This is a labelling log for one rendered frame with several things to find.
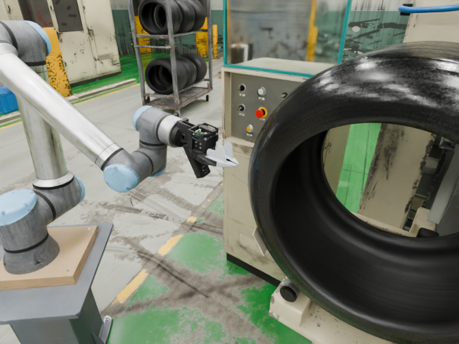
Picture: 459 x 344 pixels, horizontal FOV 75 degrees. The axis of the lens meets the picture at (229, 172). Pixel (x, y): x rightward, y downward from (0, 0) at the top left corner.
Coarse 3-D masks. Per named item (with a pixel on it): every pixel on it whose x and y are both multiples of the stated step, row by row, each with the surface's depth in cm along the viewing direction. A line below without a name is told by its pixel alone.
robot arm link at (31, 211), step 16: (16, 192) 111; (32, 192) 111; (0, 208) 103; (16, 208) 103; (32, 208) 107; (48, 208) 114; (0, 224) 103; (16, 224) 104; (32, 224) 108; (48, 224) 118; (0, 240) 108; (16, 240) 107; (32, 240) 110
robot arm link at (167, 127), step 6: (168, 120) 86; (174, 120) 86; (162, 126) 86; (168, 126) 85; (174, 126) 86; (162, 132) 86; (168, 132) 85; (162, 138) 87; (168, 138) 86; (168, 144) 88
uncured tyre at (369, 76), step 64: (384, 64) 43; (448, 64) 39; (320, 128) 49; (448, 128) 38; (256, 192) 64; (320, 192) 86; (320, 256) 80; (384, 256) 81; (448, 256) 72; (384, 320) 58; (448, 320) 60
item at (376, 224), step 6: (360, 216) 93; (366, 222) 91; (372, 222) 90; (378, 222) 90; (378, 228) 89; (384, 228) 88; (390, 228) 88; (396, 228) 88; (402, 234) 86; (408, 234) 86; (414, 234) 86
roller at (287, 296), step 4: (288, 280) 75; (284, 284) 74; (288, 284) 74; (292, 284) 73; (284, 288) 73; (288, 288) 72; (292, 288) 73; (296, 288) 73; (280, 292) 74; (284, 292) 73; (288, 292) 72; (292, 292) 72; (296, 292) 73; (300, 292) 74; (284, 296) 74; (288, 296) 73; (292, 296) 72; (296, 296) 72; (288, 300) 74; (292, 300) 73
